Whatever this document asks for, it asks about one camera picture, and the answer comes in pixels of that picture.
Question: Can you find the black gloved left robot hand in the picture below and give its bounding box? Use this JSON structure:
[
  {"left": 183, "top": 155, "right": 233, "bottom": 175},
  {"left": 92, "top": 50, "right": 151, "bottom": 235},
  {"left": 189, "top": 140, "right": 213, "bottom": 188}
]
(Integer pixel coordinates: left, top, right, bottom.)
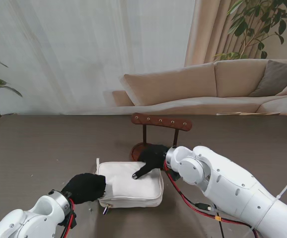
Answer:
[{"left": 61, "top": 173, "right": 107, "bottom": 204}]

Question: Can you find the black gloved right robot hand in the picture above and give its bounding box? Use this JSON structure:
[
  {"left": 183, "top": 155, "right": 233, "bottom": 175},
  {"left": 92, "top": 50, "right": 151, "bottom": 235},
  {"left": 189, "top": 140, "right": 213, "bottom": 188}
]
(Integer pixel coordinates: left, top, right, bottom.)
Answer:
[{"left": 132, "top": 144, "right": 170, "bottom": 179}]

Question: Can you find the brown wooden jewelry stand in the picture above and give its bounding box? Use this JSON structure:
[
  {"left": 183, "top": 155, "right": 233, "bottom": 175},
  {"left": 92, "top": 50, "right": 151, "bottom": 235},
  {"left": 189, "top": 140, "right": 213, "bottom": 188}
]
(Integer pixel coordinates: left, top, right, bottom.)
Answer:
[{"left": 130, "top": 113, "right": 193, "bottom": 162}]

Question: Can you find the white leather bag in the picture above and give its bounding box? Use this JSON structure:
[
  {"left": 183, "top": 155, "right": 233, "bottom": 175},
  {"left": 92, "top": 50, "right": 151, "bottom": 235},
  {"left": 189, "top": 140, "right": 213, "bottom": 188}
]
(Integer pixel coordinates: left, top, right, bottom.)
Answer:
[{"left": 93, "top": 158, "right": 165, "bottom": 215}]

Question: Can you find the beige sofa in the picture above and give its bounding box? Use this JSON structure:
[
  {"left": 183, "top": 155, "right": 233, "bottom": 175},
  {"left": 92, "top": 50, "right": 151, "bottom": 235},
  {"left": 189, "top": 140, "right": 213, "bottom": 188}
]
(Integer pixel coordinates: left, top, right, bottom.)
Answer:
[{"left": 112, "top": 59, "right": 287, "bottom": 124}]

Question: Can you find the white sheer curtain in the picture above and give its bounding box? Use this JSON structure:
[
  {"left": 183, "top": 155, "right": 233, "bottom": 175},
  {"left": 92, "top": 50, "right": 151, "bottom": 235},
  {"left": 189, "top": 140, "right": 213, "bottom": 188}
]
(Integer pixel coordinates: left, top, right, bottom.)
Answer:
[{"left": 0, "top": 0, "right": 196, "bottom": 116}]

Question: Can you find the beige curtain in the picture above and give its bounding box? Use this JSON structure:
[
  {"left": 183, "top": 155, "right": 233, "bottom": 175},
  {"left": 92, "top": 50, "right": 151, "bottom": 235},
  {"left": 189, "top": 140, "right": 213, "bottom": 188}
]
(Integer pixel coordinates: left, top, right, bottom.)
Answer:
[{"left": 184, "top": 0, "right": 268, "bottom": 67}]

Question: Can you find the white zip tie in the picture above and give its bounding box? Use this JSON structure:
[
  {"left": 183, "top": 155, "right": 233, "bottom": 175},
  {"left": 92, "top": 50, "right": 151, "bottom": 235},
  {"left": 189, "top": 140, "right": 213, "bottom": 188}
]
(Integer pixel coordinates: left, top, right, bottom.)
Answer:
[{"left": 274, "top": 175, "right": 287, "bottom": 201}]

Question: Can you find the grey cushion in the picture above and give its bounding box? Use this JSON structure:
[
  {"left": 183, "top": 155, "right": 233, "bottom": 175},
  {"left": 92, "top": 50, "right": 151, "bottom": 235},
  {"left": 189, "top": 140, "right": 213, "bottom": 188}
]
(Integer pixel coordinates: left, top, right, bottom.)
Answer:
[{"left": 248, "top": 59, "right": 287, "bottom": 98}]

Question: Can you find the tall leafy ficus plant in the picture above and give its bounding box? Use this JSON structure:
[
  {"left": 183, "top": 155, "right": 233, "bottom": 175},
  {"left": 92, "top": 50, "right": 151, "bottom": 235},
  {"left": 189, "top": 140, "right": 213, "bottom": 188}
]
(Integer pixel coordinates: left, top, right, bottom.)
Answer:
[{"left": 213, "top": 0, "right": 287, "bottom": 61}]

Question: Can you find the red left arm cable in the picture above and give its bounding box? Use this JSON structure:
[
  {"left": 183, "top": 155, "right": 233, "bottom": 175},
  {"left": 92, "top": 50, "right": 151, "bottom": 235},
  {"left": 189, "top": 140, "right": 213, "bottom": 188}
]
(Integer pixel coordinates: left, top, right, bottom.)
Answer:
[{"left": 61, "top": 198, "right": 76, "bottom": 238}]

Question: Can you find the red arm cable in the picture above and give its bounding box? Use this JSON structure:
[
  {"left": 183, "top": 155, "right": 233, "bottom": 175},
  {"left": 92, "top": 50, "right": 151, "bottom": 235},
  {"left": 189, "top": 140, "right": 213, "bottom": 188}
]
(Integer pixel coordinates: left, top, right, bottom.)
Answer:
[
  {"left": 61, "top": 198, "right": 76, "bottom": 238},
  {"left": 163, "top": 161, "right": 260, "bottom": 238}
]

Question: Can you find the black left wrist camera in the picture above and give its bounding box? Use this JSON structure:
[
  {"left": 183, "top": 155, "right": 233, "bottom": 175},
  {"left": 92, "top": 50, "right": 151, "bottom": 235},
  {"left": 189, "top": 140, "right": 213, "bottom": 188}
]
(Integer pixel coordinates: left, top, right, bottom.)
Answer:
[{"left": 59, "top": 212, "right": 78, "bottom": 229}]

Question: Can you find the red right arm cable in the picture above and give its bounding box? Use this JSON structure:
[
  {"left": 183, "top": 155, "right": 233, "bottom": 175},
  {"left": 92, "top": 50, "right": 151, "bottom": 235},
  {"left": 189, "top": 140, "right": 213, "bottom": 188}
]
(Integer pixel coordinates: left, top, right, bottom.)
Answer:
[{"left": 163, "top": 161, "right": 260, "bottom": 238}]

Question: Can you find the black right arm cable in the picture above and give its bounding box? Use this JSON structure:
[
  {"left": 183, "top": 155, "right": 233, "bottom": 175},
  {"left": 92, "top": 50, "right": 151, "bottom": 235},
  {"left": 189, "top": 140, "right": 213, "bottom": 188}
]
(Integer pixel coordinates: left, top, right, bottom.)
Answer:
[{"left": 195, "top": 203, "right": 225, "bottom": 238}]

